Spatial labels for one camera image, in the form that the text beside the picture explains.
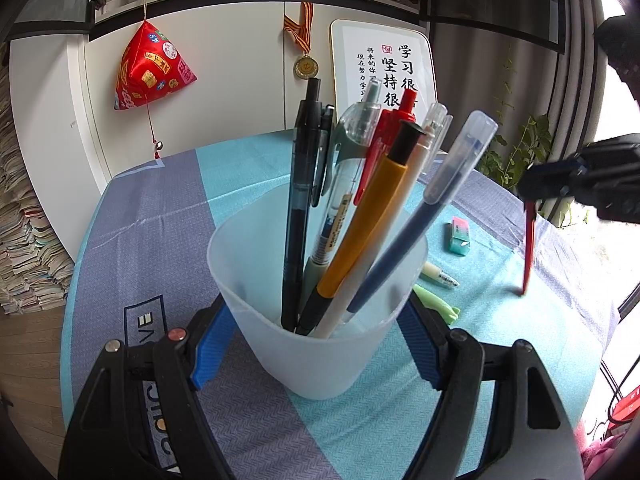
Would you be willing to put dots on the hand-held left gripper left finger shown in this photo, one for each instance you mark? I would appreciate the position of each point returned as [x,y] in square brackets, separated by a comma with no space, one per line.
[210,350]

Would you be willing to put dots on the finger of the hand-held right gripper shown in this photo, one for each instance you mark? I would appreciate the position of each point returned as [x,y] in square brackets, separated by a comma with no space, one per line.
[550,177]

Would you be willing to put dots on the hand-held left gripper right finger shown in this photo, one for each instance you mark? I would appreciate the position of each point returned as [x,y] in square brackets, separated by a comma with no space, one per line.
[420,345]

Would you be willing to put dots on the slim red pen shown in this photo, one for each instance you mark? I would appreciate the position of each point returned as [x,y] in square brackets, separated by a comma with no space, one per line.
[529,245]

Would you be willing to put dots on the translucent plastic cup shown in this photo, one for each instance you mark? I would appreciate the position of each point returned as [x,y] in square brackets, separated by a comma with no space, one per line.
[320,370]

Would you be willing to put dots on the clear capped pen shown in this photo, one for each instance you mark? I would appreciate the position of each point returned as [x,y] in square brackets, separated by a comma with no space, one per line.
[436,120]

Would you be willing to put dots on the blue pen with clear cap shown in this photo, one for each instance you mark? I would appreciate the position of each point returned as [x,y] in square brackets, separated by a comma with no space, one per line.
[425,205]

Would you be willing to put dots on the yellow and black pen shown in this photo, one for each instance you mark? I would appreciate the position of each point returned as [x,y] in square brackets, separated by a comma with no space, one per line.
[365,210]

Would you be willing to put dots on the red pen with white barrel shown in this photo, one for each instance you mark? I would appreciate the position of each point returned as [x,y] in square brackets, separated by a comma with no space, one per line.
[387,135]

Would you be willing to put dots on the grey clear pen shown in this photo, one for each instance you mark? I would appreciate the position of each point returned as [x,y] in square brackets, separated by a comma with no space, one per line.
[372,92]

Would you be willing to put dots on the clear pen with green clip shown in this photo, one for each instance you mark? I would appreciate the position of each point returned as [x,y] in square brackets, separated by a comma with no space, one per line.
[345,160]

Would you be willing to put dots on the dark slim pen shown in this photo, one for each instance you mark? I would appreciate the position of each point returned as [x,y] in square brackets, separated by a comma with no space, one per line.
[325,150]

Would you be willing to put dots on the small green stationery item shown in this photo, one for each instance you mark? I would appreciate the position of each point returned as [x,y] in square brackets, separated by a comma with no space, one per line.
[437,305]

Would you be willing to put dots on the green potted plant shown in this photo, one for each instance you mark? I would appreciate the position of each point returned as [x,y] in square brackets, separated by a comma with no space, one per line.
[535,135]

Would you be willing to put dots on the white highlighter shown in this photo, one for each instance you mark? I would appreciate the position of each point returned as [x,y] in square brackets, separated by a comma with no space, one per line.
[440,276]

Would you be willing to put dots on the pink and green eraser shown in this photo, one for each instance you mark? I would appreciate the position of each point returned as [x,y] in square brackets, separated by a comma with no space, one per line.
[459,237]

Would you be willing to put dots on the grey curtain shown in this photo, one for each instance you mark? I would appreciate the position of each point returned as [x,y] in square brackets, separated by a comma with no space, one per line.
[580,60]

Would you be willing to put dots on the blue and grey tablecloth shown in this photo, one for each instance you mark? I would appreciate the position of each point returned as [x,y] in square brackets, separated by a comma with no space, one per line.
[150,240]

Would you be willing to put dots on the pile of papers at left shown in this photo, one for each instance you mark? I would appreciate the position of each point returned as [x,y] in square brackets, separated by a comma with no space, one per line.
[25,240]

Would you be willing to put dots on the pink cloth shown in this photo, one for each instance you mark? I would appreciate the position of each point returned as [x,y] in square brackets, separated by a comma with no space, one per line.
[607,455]

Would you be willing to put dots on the framed calligraphy sign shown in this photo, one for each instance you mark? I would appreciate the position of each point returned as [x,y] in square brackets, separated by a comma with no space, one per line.
[370,40]

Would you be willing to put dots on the medal with striped ribbon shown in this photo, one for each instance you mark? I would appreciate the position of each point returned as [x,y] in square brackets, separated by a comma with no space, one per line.
[305,65]

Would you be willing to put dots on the red hanging pyramid ornament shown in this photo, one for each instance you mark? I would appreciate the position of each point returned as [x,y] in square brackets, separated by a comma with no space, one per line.
[145,75]

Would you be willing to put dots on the white wall cabinet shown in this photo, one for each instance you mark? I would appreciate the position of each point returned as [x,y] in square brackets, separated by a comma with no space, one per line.
[225,70]

